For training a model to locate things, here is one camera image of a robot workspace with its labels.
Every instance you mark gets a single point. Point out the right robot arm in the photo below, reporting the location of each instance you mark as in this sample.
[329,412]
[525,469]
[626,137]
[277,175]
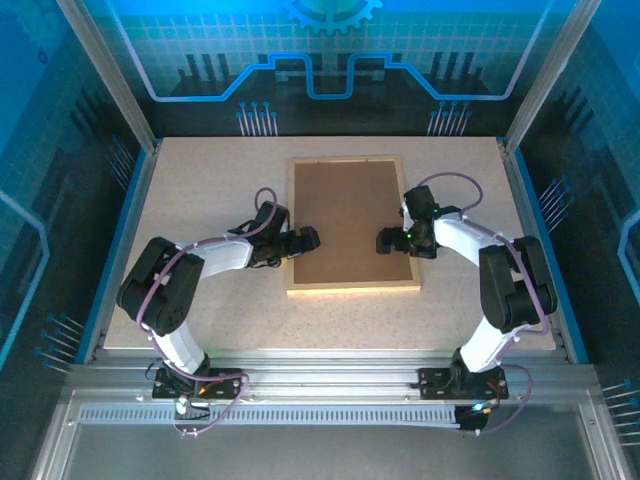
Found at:
[460,237]

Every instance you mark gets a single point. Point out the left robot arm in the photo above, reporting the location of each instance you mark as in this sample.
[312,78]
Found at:
[225,255]

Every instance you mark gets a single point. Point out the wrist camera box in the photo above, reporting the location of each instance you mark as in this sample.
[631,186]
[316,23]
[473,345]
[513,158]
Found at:
[307,241]
[390,241]

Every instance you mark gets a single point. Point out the light wooden picture frame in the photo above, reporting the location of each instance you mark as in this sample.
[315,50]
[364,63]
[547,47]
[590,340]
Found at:
[350,290]

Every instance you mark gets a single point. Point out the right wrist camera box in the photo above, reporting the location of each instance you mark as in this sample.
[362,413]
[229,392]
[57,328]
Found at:
[390,241]

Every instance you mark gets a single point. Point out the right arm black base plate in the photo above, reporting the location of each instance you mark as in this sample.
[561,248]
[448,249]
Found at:
[432,380]

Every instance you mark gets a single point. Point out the small led circuit module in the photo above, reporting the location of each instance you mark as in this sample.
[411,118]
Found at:
[472,419]
[185,407]

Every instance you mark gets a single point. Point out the aluminium mounting rail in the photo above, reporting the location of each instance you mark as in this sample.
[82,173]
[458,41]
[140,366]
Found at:
[325,370]

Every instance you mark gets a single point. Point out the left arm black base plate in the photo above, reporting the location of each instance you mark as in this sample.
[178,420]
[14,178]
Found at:
[227,376]

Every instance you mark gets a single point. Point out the grey metal bottom tray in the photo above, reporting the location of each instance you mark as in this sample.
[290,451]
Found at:
[325,455]

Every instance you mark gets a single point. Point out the brown backing board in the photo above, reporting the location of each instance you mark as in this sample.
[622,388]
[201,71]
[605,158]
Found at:
[345,215]

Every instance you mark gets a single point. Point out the aluminium upright post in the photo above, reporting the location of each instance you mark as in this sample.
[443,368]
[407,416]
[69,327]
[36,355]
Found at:
[552,70]
[109,70]

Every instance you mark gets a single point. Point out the aluminium table side rail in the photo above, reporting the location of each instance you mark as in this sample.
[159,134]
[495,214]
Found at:
[531,225]
[131,225]

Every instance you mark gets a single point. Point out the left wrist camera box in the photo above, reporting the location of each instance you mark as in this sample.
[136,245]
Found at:
[307,241]

